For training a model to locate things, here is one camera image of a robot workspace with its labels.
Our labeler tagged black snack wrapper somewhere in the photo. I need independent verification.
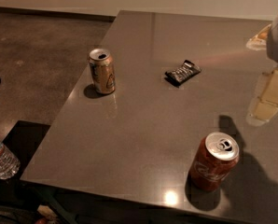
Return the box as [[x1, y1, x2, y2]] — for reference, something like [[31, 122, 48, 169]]
[[165, 60, 202, 86]]

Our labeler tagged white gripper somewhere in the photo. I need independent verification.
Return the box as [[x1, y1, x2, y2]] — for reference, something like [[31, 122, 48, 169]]
[[246, 15, 278, 126]]

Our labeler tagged clear plastic water bottle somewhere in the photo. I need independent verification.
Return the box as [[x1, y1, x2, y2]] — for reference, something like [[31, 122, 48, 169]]
[[0, 141, 21, 180]]

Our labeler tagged red cola can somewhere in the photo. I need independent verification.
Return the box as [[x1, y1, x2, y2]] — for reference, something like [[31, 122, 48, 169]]
[[189, 132, 240, 191]]

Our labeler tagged orange soda can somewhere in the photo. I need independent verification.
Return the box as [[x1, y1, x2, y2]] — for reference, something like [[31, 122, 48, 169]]
[[89, 49, 115, 94]]

